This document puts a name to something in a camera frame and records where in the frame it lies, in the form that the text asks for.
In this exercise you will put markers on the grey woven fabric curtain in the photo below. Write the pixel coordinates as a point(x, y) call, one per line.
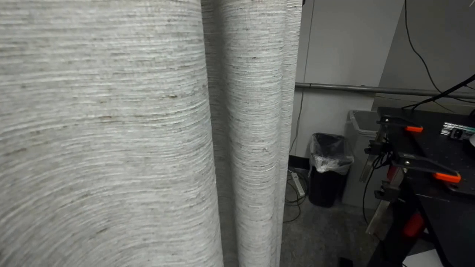
point(109, 138)

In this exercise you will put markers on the black bin with white bag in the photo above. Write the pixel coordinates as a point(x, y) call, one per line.
point(327, 170)

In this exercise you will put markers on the grey plastic bin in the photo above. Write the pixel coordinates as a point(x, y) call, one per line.
point(360, 157)

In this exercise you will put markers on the orange black table clamp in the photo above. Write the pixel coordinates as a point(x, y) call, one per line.
point(403, 216)
point(403, 126)

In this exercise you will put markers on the black orange equipment rig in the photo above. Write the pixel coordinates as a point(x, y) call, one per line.
point(425, 164)

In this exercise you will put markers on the thin black rod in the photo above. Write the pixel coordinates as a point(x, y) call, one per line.
point(446, 92)

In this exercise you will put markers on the white blue small packet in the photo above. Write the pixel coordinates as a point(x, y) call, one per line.
point(456, 130)

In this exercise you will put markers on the grey wall conduit rail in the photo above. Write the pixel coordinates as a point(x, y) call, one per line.
point(372, 89)

